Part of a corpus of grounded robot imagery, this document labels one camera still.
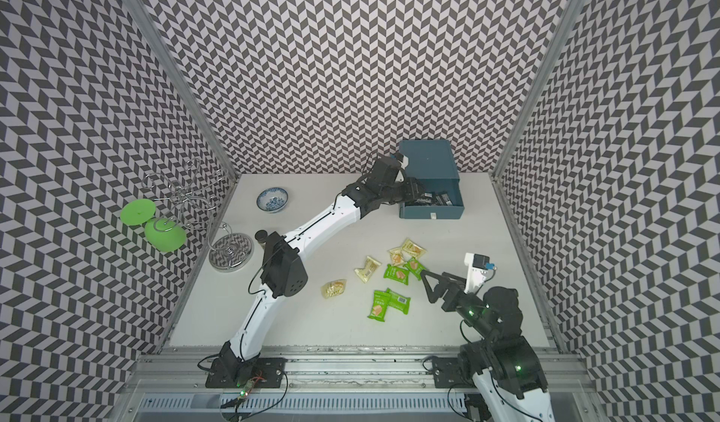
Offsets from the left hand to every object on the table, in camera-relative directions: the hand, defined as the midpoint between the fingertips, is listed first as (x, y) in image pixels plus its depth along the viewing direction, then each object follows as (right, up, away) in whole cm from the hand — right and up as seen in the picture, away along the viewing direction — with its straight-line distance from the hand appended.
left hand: (423, 189), depth 85 cm
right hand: (-1, -23, -15) cm, 28 cm away
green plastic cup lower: (-71, -12, -11) cm, 73 cm away
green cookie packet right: (-2, -25, +7) cm, 26 cm away
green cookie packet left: (-8, -27, +6) cm, 29 cm away
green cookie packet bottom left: (-13, -34, -2) cm, 37 cm away
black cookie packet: (+2, -3, +4) cm, 6 cm away
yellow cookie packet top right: (-2, -20, +12) cm, 23 cm away
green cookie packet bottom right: (-8, -34, 0) cm, 35 cm away
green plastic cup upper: (-72, -6, -18) cm, 75 cm away
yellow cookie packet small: (-8, -22, +9) cm, 25 cm away
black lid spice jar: (-51, -15, +4) cm, 54 cm away
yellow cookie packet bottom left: (-28, -31, +2) cm, 42 cm away
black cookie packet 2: (+7, -3, +6) cm, 10 cm away
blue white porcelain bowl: (-55, -3, +24) cm, 60 cm away
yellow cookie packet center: (-18, -26, +4) cm, 32 cm away
